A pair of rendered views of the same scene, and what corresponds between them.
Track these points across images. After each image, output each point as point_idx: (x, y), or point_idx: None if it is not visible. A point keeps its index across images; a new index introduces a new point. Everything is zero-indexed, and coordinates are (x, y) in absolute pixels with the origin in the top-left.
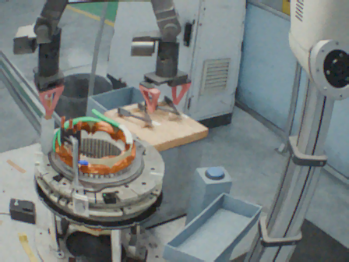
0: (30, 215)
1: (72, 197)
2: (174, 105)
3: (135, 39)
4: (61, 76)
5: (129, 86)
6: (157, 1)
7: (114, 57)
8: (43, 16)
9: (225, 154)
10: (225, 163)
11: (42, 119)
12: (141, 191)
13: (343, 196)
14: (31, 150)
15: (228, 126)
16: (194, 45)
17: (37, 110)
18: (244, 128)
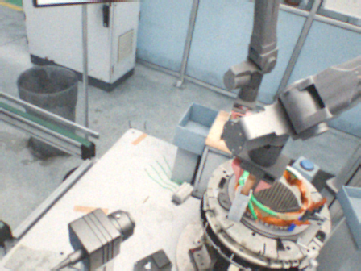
0: (169, 268)
1: None
2: (101, 72)
3: (238, 75)
4: (286, 158)
5: (192, 104)
6: (267, 33)
7: (35, 39)
8: (333, 114)
9: (143, 97)
10: (147, 104)
11: (241, 196)
12: (327, 215)
13: (248, 111)
14: (92, 178)
15: (134, 77)
16: (112, 25)
17: (52, 127)
18: (143, 75)
